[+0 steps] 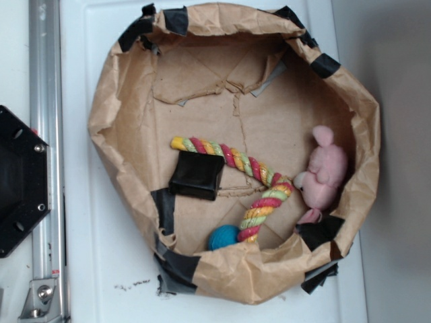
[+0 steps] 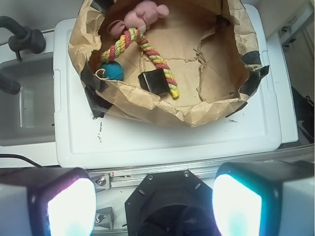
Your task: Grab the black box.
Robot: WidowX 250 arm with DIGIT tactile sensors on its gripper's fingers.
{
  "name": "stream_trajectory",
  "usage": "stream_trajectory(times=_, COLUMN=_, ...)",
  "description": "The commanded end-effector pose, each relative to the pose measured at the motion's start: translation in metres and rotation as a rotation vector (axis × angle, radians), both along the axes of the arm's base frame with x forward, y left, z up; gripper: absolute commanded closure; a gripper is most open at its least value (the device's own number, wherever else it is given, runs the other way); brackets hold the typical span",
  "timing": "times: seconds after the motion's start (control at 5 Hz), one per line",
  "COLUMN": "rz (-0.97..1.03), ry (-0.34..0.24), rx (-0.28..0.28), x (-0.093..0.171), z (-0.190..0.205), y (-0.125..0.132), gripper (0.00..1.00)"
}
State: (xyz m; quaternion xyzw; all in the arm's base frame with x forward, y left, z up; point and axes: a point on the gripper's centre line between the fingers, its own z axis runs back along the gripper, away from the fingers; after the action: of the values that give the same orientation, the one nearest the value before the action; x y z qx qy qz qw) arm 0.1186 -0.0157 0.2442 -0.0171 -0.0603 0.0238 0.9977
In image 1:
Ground black box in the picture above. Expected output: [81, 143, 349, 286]
[168, 151, 225, 201]

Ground brown paper bag bin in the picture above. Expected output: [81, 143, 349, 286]
[88, 3, 380, 304]

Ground blue yarn ball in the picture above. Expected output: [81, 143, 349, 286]
[208, 225, 240, 251]

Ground pink plush toy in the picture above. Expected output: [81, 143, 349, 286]
[294, 125, 347, 224]

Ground multicolour twisted rope toy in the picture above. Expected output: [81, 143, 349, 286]
[170, 137, 294, 243]

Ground aluminium frame rail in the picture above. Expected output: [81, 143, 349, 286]
[29, 1, 70, 322]

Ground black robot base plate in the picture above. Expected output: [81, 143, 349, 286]
[1, 106, 50, 258]

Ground metal corner bracket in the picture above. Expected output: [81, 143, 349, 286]
[17, 278, 63, 323]

